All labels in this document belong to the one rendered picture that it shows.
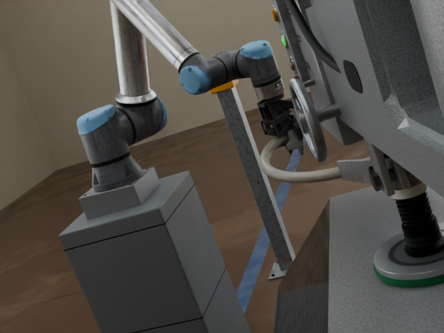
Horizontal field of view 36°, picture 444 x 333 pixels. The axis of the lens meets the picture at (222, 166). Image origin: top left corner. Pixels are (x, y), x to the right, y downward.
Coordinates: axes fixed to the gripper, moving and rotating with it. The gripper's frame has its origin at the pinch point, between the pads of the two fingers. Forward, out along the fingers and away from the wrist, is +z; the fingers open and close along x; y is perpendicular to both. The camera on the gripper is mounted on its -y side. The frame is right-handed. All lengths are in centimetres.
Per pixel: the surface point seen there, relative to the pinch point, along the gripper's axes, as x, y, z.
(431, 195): 59, 8, 3
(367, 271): 71, 42, -1
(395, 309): 87, 51, -3
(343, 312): 78, 55, -2
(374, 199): 43.6, 12.1, 3.8
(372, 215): 51, 20, 3
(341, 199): 32.6, 13.9, 4.7
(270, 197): -101, -45, 60
